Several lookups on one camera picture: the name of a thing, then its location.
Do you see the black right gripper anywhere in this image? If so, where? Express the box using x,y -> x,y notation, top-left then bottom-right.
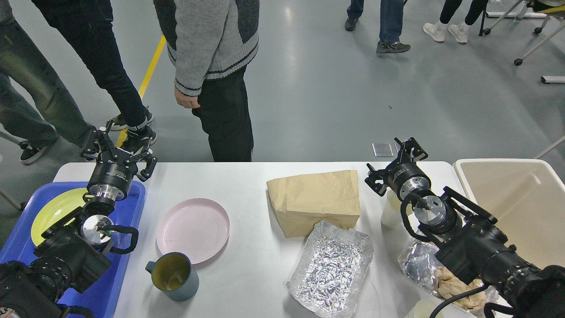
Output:
365,137 -> 432,201

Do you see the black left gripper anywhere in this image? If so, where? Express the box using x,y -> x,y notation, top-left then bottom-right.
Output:
80,128 -> 158,201

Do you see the pink plate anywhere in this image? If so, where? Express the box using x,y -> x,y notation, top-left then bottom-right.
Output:
156,198 -> 230,265

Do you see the blue-grey mug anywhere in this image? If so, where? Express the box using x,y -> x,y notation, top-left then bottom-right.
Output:
145,252 -> 200,302

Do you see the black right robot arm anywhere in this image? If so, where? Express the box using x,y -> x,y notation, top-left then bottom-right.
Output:
365,138 -> 565,318

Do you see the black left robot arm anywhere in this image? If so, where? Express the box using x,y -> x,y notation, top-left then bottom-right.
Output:
1,129 -> 158,318

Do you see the metal floor plate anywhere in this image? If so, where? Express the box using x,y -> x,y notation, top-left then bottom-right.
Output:
372,143 -> 396,158

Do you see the white paper cup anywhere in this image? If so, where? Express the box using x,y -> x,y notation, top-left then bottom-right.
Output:
380,189 -> 403,229

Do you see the yellow plate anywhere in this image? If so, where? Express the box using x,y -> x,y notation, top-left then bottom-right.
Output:
30,188 -> 87,246

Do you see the person in olive trousers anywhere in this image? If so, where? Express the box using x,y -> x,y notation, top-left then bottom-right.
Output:
0,0 -> 94,165

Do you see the crumpled foil with paper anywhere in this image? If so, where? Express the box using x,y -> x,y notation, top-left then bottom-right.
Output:
398,238 -> 499,317

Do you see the brown paper bag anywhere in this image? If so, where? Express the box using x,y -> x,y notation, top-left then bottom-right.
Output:
267,170 -> 361,238

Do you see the aluminium foil tray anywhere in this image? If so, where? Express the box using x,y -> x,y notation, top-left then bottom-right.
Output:
286,220 -> 374,318

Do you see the person in dark jeans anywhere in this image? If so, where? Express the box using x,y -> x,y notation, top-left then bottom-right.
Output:
34,0 -> 157,155

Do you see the beige plastic bin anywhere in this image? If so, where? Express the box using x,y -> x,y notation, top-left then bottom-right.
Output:
453,159 -> 565,269

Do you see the person in white sneakers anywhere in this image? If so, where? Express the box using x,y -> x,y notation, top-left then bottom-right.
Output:
423,0 -> 489,44

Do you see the person in grey sweater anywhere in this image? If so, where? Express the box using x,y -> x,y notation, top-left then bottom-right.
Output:
153,0 -> 260,162

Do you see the white lid bottom edge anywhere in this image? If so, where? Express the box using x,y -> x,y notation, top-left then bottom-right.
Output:
404,299 -> 440,318

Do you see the person in blue jeans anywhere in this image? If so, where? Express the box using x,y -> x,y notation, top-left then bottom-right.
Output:
344,0 -> 411,54

